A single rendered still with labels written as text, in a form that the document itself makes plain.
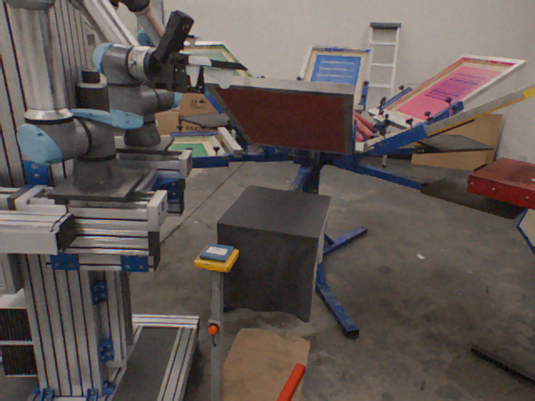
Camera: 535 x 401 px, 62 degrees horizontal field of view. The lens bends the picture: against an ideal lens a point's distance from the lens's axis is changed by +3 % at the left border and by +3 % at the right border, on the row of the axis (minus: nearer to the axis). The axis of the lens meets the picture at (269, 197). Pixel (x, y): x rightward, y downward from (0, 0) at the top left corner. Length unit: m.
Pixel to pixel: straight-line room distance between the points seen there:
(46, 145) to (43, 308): 0.87
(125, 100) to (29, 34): 0.29
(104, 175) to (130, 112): 0.36
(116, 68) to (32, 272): 1.04
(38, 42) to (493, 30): 5.63
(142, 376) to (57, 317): 0.52
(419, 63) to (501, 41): 0.93
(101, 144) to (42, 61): 0.28
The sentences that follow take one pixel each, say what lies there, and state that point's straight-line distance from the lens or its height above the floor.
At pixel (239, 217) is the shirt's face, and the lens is 1.92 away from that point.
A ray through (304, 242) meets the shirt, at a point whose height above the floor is 0.92.
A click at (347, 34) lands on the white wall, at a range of 6.24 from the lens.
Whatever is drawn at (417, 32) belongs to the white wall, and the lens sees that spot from 6.24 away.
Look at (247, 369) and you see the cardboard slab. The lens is 2.52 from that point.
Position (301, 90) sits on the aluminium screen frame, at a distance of 1.67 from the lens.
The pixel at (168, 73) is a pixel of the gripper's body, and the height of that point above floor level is 1.65.
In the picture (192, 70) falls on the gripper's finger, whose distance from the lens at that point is 0.93.
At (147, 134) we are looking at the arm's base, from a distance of 1.87.
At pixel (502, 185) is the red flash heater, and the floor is 1.09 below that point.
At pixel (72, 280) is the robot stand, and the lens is 1.87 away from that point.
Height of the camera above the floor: 1.77
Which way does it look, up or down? 22 degrees down
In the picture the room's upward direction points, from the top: 3 degrees clockwise
